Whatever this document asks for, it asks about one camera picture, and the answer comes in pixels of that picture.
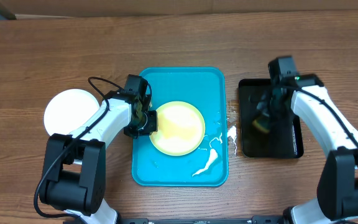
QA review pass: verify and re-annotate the green yellow sponge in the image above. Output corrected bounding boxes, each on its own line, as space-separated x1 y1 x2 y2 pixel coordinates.
252 115 270 134

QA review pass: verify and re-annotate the yellow-green plate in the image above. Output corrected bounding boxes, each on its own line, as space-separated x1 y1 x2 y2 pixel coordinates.
150 101 206 156

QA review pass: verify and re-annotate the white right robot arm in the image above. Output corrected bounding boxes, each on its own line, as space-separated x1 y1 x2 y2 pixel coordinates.
253 74 358 224

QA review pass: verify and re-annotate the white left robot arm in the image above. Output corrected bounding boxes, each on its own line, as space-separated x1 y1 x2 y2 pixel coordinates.
34 89 157 223

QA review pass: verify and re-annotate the black water tray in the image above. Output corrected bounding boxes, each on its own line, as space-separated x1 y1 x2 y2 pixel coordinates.
238 78 304 159

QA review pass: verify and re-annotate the blue plastic tray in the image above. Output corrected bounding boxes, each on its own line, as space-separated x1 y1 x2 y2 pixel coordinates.
132 67 229 187

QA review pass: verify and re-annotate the black rail at table edge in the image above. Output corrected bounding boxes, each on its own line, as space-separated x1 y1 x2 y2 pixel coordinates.
117 215 290 224

